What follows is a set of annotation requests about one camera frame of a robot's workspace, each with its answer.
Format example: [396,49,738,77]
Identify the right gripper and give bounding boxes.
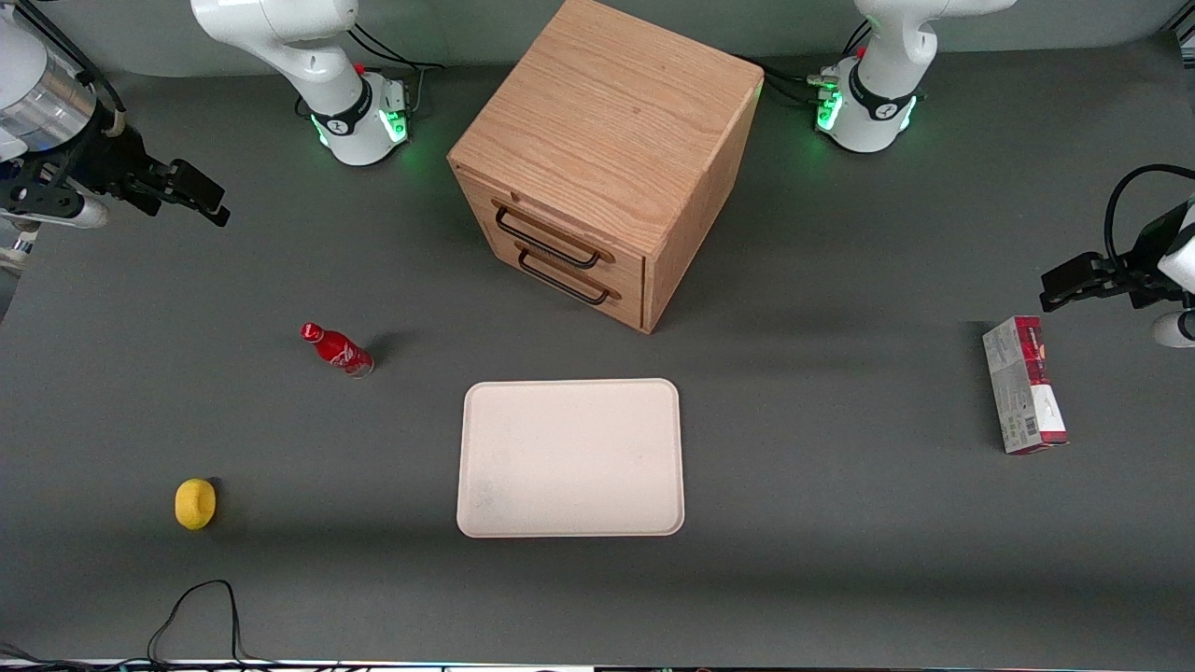
[0,121,232,231]

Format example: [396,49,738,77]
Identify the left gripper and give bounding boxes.
[1039,201,1195,349]

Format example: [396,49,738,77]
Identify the black metal drawer handle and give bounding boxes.
[493,199,617,272]
[515,241,624,307]

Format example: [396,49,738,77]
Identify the wooden drawer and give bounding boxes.
[485,229,647,333]
[462,173,647,292]

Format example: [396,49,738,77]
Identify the wooden drawer cabinet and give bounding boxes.
[446,0,766,335]

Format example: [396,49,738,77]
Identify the red and grey carton box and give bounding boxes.
[982,315,1070,455]

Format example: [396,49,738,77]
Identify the red cola bottle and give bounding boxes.
[300,322,375,379]

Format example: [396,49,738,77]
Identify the yellow lemon toy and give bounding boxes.
[175,478,218,531]

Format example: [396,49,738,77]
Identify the beige plastic tray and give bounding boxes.
[456,378,686,539]

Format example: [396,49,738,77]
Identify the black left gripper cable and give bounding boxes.
[1104,163,1195,272]

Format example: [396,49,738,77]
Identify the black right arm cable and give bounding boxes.
[19,0,127,127]

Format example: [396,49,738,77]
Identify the black right arm base cables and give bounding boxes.
[347,23,447,118]

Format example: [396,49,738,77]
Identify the black arm base cables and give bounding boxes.
[742,21,874,105]
[347,23,447,118]

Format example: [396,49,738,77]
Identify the black left arm base cables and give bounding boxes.
[742,21,874,105]

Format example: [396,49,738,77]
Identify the black cable at table edge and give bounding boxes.
[0,580,281,668]

